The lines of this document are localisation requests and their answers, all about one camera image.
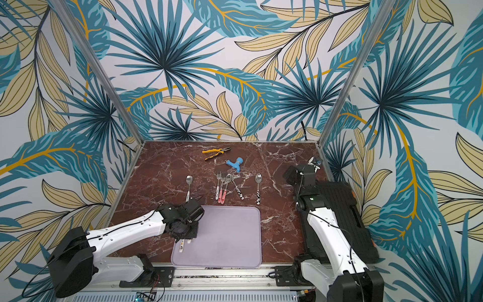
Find spoon with colourful white handle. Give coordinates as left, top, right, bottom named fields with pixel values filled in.
left=179, top=239, right=185, bottom=253

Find spoon with Pochacco white handle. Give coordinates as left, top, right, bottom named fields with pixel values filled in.
left=186, top=175, right=194, bottom=202

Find fork with Pochacco white handle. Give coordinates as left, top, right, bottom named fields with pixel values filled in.
left=215, top=171, right=222, bottom=201

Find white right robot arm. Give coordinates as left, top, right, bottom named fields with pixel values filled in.
left=276, top=160, right=384, bottom=301

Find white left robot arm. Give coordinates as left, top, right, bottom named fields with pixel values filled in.
left=47, top=198, right=205, bottom=298

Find lilac silicone mat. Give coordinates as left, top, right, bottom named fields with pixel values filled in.
left=171, top=205, right=262, bottom=268

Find blue plastic tap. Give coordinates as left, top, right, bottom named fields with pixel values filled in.
left=226, top=157, right=244, bottom=173

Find yellow black pliers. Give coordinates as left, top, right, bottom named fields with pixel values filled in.
left=202, top=147, right=231, bottom=161

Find spoon with black-white handle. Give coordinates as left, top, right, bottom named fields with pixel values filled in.
left=255, top=173, right=262, bottom=205

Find aluminium front rail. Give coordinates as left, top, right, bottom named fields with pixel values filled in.
left=60, top=263, right=333, bottom=292

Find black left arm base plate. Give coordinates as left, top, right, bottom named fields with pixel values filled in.
left=125, top=266, right=175, bottom=288

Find fork with pink handle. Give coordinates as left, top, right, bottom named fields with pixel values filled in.
left=218, top=172, right=225, bottom=204

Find spoon with pink handle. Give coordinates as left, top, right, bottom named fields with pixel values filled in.
left=220, top=173, right=232, bottom=205

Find fork with black-white handle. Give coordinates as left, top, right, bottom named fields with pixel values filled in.
left=231, top=176, right=245, bottom=201

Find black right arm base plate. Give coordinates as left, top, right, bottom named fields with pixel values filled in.
left=269, top=266, right=311, bottom=286

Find aluminium corner post left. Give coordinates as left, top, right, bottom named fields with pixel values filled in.
left=50, top=0, right=145, bottom=145

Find aluminium corner post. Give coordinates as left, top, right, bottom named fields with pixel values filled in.
left=318, top=1, right=396, bottom=150
left=50, top=0, right=145, bottom=145

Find aluminium corner post right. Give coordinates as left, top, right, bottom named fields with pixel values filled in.
left=318, top=1, right=396, bottom=150

